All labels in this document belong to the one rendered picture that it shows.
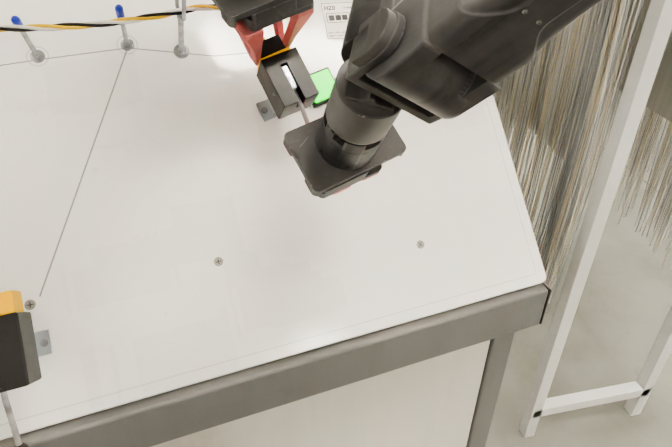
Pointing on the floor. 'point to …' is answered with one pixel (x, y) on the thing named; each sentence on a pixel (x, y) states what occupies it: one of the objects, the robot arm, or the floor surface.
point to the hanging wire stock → (629, 81)
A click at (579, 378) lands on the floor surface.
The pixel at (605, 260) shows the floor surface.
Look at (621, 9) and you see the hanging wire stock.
